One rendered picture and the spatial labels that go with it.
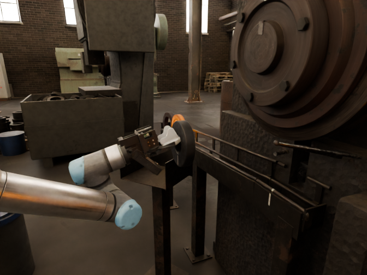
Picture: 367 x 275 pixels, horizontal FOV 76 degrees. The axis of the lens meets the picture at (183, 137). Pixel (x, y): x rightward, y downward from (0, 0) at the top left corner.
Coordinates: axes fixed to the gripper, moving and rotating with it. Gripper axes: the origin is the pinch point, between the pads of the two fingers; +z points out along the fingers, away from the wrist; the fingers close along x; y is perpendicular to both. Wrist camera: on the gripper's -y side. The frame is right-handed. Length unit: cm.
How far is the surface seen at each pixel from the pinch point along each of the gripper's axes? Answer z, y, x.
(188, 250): -4, -85, 38
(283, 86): 16.1, 14.6, -31.0
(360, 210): 18, -11, -46
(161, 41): 249, 60, 766
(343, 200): 18.6, -10.5, -42.2
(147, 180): -13.7, -21.2, 21.9
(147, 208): -16, -81, 92
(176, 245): -9, -84, 46
